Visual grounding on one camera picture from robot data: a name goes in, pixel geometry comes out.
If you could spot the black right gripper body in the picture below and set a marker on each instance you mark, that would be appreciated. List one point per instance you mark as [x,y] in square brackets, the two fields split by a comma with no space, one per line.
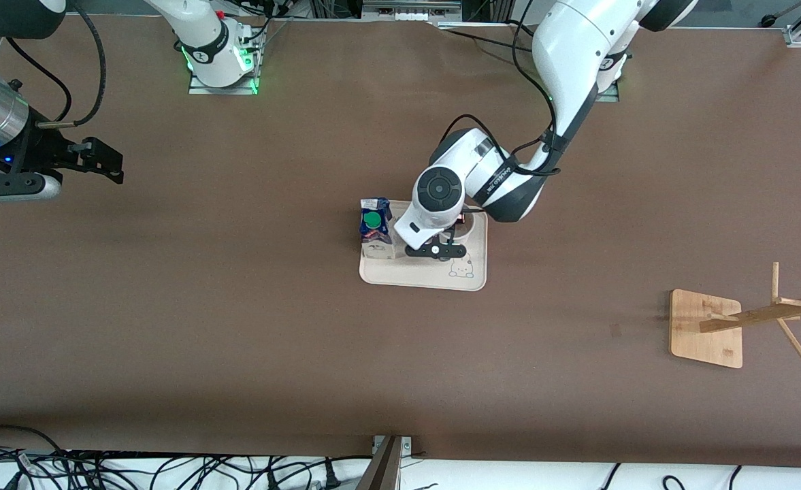
[33,150]

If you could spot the white smiley face cup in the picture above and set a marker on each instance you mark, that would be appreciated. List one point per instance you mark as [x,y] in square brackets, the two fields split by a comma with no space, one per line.
[468,230]

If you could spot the blue white milk carton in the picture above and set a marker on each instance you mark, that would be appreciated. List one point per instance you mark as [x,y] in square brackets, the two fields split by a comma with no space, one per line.
[376,235]

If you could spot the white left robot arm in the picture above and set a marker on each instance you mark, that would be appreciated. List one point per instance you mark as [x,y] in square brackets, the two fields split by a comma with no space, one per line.
[577,54]

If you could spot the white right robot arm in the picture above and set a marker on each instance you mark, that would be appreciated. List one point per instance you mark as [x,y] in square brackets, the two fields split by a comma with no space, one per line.
[209,47]

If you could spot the cream rabbit print tray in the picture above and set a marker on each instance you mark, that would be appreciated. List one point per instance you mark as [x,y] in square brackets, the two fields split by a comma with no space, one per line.
[414,272]

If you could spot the grey metal power strip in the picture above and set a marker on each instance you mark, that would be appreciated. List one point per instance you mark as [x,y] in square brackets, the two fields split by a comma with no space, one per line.
[407,12]

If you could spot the black power plug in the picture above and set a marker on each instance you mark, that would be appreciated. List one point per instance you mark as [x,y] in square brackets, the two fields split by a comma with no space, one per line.
[332,476]

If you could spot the wooden mug tree stand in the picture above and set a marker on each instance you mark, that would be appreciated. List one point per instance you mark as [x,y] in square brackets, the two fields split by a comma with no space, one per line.
[703,333]

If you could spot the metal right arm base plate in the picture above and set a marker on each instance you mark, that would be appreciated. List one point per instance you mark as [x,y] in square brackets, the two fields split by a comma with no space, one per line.
[203,89]

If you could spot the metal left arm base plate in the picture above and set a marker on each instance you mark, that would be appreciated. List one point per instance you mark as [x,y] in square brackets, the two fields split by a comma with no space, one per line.
[610,95]

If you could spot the small metal bracket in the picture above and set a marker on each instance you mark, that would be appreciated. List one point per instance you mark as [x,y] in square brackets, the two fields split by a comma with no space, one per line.
[407,446]

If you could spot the aluminium frame bar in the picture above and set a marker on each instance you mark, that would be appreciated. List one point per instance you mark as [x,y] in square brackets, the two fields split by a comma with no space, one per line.
[383,469]

